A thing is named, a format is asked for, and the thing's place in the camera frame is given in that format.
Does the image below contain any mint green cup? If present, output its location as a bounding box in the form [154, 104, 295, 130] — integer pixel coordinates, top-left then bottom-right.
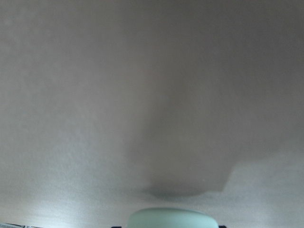
[127, 208, 219, 228]

